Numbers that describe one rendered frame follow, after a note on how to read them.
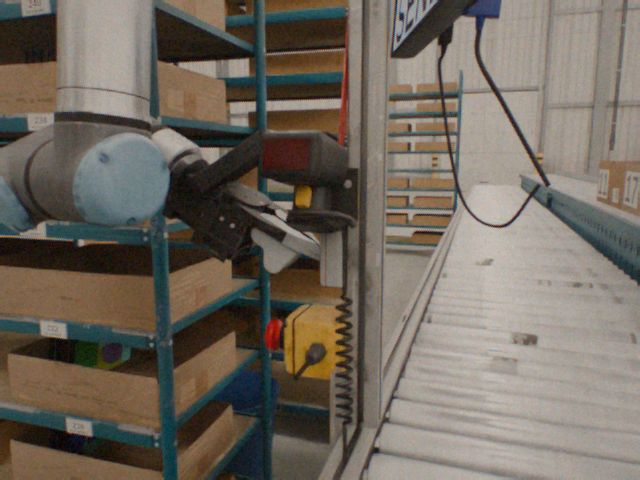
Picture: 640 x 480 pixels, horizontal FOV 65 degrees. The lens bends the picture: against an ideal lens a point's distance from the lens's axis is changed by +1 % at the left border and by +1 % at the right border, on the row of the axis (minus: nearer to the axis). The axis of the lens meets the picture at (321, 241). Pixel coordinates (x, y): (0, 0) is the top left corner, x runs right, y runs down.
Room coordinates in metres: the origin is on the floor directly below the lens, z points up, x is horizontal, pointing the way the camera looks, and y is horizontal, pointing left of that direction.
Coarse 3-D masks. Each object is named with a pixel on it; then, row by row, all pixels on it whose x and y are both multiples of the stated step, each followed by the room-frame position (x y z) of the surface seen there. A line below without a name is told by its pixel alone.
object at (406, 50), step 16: (448, 0) 0.65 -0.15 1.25; (464, 0) 0.64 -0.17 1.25; (480, 0) 0.67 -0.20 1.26; (496, 0) 0.67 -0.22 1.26; (432, 16) 0.72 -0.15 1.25; (448, 16) 0.71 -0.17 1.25; (464, 16) 0.68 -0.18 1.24; (480, 16) 0.68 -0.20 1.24; (496, 16) 0.68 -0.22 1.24; (416, 32) 0.80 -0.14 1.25; (432, 32) 0.80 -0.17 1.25; (448, 32) 0.83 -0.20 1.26; (480, 32) 0.68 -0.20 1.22; (400, 48) 0.91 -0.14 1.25; (416, 48) 0.91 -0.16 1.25; (480, 64) 0.68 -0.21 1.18; (496, 96) 0.68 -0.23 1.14; (448, 144) 0.82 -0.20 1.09; (528, 144) 0.66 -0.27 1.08; (544, 176) 0.66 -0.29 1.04
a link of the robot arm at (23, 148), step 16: (48, 128) 0.60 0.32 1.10; (16, 144) 0.57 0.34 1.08; (32, 144) 0.55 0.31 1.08; (0, 160) 0.55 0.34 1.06; (16, 160) 0.54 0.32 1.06; (0, 176) 0.53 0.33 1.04; (16, 176) 0.53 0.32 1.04; (0, 192) 0.53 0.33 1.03; (16, 192) 0.53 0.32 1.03; (0, 208) 0.55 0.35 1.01; (16, 208) 0.53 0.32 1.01; (32, 208) 0.53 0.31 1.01; (16, 224) 0.55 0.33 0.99; (32, 224) 0.55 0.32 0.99
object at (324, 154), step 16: (272, 144) 0.48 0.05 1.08; (288, 144) 0.47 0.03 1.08; (304, 144) 0.47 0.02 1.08; (320, 144) 0.48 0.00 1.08; (336, 144) 0.52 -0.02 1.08; (272, 160) 0.48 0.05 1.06; (288, 160) 0.47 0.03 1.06; (304, 160) 0.47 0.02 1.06; (320, 160) 0.48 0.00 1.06; (336, 160) 0.52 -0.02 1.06; (272, 176) 0.48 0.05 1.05; (288, 176) 0.47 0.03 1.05; (304, 176) 0.47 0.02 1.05; (320, 176) 0.49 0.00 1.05; (336, 176) 0.52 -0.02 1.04; (304, 192) 0.51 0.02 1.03; (320, 192) 0.53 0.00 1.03; (304, 208) 0.52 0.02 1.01; (320, 208) 0.52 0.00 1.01; (288, 224) 0.53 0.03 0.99; (304, 224) 0.52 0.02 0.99; (320, 224) 0.52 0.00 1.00
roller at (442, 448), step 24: (384, 432) 0.54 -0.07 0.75; (408, 432) 0.54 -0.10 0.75; (432, 432) 0.54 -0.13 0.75; (408, 456) 0.52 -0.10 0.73; (432, 456) 0.51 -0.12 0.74; (456, 456) 0.51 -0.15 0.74; (480, 456) 0.50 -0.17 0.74; (504, 456) 0.50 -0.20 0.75; (528, 456) 0.50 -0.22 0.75; (552, 456) 0.49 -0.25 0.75; (576, 456) 0.49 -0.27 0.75
